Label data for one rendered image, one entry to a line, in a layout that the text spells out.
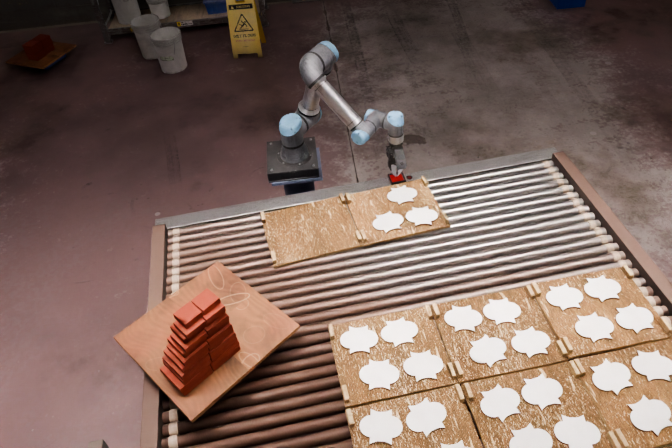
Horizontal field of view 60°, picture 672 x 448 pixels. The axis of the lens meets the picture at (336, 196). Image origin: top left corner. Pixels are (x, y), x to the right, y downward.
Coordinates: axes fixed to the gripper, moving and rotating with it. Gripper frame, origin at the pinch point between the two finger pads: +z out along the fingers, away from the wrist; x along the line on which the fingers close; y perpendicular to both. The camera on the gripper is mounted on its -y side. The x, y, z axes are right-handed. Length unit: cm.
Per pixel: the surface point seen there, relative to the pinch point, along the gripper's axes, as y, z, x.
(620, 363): -122, 0, -48
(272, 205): -2, 3, 64
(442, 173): -1.6, 2.9, -23.5
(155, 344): -81, -10, 115
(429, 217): -33.6, -0.3, -6.2
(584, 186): -33, -1, -83
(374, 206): -18.6, 0.7, 16.2
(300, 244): -34, 1, 54
